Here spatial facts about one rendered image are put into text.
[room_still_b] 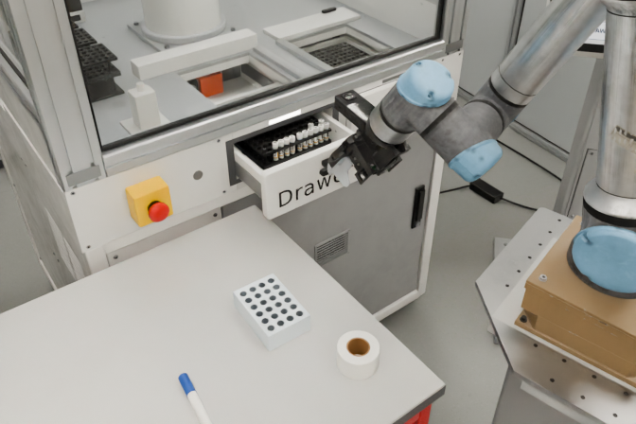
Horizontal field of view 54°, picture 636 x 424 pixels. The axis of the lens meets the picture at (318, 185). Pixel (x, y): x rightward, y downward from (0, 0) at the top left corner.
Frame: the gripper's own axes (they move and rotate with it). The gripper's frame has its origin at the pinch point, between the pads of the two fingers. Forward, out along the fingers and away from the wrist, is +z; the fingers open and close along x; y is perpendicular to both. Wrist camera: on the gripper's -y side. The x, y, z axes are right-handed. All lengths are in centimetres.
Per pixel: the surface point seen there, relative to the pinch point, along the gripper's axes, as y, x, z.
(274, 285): 14.9, -21.9, 4.3
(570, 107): -3, 171, 83
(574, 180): 25, 90, 33
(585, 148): 19, 90, 23
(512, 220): 27, 115, 93
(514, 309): 39.6, 11.5, -8.7
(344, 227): 6.0, 18.8, 43.6
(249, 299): 15.1, -27.3, 4.6
